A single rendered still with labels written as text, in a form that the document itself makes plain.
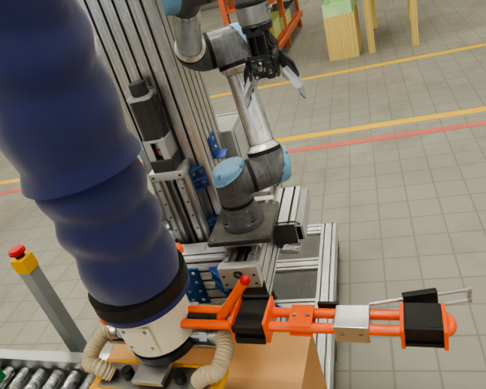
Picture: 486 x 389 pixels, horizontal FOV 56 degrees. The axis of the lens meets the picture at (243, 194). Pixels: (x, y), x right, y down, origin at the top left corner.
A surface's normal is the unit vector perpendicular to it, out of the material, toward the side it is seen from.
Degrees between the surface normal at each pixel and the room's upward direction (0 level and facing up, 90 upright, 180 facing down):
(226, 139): 90
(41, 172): 101
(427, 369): 0
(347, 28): 90
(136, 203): 108
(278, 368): 0
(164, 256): 77
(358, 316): 0
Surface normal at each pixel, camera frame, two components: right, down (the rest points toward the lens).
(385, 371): -0.25, -0.83
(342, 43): -0.26, 0.55
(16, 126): -0.18, 0.30
